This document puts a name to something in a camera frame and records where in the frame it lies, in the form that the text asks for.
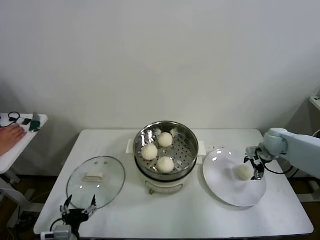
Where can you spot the white table foot frame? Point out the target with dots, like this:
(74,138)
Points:
(22,202)

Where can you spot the white steamed baozi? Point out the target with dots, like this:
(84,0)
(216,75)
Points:
(149,152)
(165,139)
(243,172)
(165,164)

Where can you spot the green grey handheld device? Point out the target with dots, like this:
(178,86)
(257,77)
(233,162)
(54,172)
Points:
(35,123)

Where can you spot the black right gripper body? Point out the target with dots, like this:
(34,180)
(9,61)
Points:
(257,153)

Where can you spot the cream electric cooker base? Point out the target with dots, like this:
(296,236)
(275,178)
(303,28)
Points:
(165,186)

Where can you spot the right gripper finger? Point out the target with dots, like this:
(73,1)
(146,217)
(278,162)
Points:
(247,159)
(258,172)

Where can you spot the bare person hand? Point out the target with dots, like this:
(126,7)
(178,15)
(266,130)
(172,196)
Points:
(11,136)

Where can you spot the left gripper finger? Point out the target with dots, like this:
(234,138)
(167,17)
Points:
(91,208)
(65,208)

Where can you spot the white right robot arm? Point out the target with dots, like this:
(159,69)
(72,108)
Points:
(300,150)

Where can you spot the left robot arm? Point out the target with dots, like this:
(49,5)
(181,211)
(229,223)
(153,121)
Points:
(73,233)

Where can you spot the small black device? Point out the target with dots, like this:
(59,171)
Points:
(26,121)

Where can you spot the white side table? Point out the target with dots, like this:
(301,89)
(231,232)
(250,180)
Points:
(20,150)

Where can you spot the stainless steel steamer basket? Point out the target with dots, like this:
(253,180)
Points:
(187,150)

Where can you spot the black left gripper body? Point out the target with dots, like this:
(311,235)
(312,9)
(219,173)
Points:
(75,216)

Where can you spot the white round plate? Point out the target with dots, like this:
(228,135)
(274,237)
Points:
(225,182)

